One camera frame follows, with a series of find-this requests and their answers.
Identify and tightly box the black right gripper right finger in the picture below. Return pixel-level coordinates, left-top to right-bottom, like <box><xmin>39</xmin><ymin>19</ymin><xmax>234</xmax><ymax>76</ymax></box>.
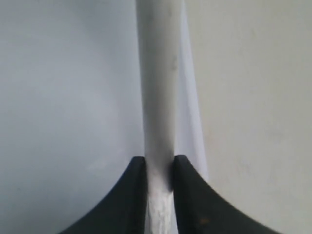
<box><xmin>172</xmin><ymin>155</ymin><xmax>275</xmax><ymax>234</ymax></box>

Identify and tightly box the white drumstick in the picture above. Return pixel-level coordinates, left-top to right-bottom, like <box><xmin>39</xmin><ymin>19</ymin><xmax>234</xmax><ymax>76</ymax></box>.
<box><xmin>136</xmin><ymin>0</ymin><xmax>181</xmax><ymax>234</ymax></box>

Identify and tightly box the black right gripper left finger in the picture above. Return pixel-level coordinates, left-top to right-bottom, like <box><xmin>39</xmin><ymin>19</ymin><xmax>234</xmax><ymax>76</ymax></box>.
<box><xmin>62</xmin><ymin>156</ymin><xmax>147</xmax><ymax>234</ymax></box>

